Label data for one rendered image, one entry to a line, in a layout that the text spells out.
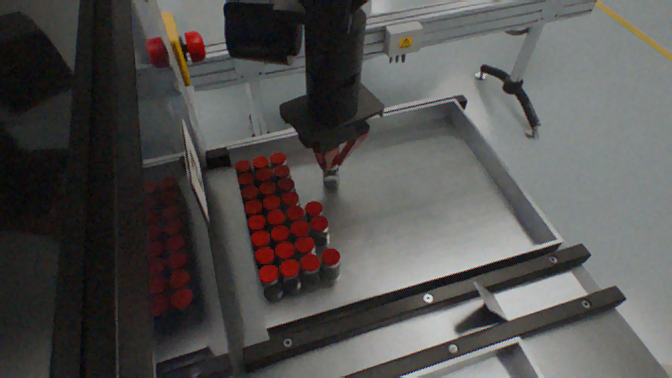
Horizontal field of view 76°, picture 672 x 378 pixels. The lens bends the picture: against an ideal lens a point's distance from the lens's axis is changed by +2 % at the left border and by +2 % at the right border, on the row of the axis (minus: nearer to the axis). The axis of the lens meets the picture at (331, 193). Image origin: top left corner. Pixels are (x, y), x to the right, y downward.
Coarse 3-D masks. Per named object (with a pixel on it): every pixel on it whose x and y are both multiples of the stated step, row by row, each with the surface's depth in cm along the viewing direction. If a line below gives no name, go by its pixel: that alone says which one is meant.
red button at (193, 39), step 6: (186, 36) 56; (192, 36) 56; (198, 36) 56; (186, 42) 56; (192, 42) 56; (198, 42) 56; (186, 48) 57; (192, 48) 56; (198, 48) 56; (204, 48) 57; (192, 54) 56; (198, 54) 57; (204, 54) 57; (192, 60) 57; (198, 60) 57
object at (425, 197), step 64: (384, 128) 63; (448, 128) 64; (320, 192) 57; (384, 192) 57; (448, 192) 57; (512, 192) 54; (320, 256) 51; (384, 256) 51; (448, 256) 51; (512, 256) 47; (320, 320) 45
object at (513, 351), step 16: (480, 352) 41; (496, 352) 42; (512, 352) 43; (528, 352) 41; (432, 368) 40; (448, 368) 41; (464, 368) 43; (480, 368) 43; (496, 368) 43; (512, 368) 43; (528, 368) 41
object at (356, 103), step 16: (320, 80) 42; (352, 80) 42; (304, 96) 48; (320, 96) 42; (336, 96) 42; (352, 96) 43; (368, 96) 48; (288, 112) 46; (304, 112) 46; (320, 112) 44; (336, 112) 44; (352, 112) 45; (368, 112) 46; (304, 128) 45; (320, 128) 45; (336, 128) 45; (304, 144) 44
